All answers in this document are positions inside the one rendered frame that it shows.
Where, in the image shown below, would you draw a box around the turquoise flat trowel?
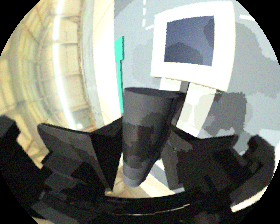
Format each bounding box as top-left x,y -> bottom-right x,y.
115,36 -> 125,113

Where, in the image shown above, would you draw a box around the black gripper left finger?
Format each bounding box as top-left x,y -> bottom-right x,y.
36,116 -> 123,192

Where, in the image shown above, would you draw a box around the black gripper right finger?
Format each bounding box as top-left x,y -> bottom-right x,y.
160,124 -> 238,190

